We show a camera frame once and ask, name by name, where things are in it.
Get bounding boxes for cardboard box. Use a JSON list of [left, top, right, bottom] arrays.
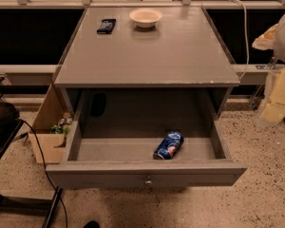
[[28, 85, 72, 164]]

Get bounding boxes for grey horizontal rail beam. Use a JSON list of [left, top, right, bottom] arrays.
[[0, 64, 284, 86]]

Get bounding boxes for round metal drawer knob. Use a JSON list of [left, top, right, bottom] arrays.
[[144, 180, 153, 187]]

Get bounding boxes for white bowl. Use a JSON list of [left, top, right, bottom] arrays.
[[129, 8, 162, 29]]

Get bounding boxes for blue pepsi can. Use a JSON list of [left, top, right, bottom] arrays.
[[153, 131, 184, 160]]

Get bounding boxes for items in cardboard box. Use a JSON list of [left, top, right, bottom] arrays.
[[50, 113, 72, 135]]

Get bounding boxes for dark blue snack packet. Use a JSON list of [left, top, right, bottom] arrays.
[[97, 19, 116, 34]]

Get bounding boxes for black table at left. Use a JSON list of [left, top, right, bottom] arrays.
[[0, 120, 65, 228]]

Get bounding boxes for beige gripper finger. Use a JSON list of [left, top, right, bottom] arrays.
[[260, 68, 285, 124], [252, 24, 277, 50]]

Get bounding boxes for black shoe tip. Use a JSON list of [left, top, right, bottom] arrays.
[[83, 220, 100, 228]]

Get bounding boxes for black cable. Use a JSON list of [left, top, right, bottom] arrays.
[[18, 118, 69, 228]]

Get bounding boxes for white cable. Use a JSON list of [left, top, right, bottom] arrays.
[[228, 0, 251, 81]]

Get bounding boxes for grey open top drawer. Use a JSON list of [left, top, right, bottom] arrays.
[[47, 88, 247, 189]]

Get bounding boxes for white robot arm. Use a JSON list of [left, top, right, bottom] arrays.
[[252, 13, 285, 124]]

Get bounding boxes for black bag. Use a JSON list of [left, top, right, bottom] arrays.
[[0, 102, 20, 133]]

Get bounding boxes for grey cabinet counter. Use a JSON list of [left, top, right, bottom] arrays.
[[53, 6, 241, 121]]

